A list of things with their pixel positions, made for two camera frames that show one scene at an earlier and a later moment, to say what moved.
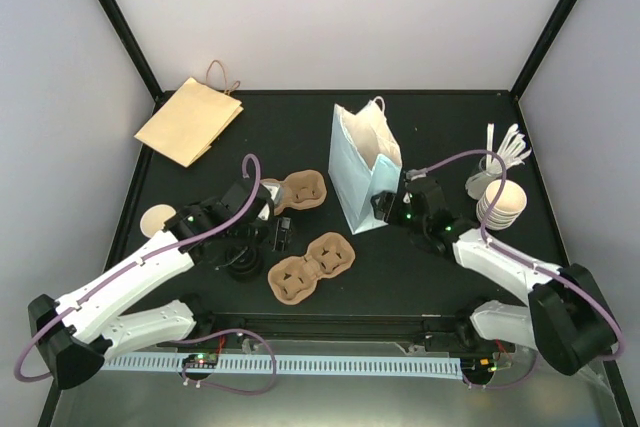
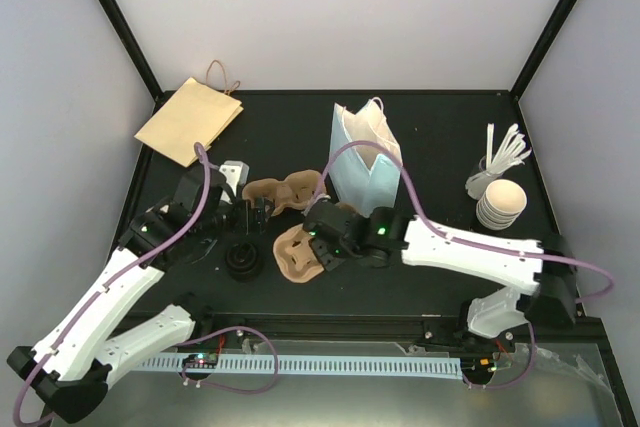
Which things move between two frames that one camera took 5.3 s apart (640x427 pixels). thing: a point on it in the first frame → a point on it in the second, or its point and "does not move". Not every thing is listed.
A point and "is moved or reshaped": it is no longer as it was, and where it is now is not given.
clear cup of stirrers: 513,151 does not move
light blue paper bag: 364,161 does not move
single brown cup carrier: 295,279 is moved or reshaped
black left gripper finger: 283,224 → 263,210
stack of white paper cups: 508,208 does not move
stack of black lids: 243,263 does not move
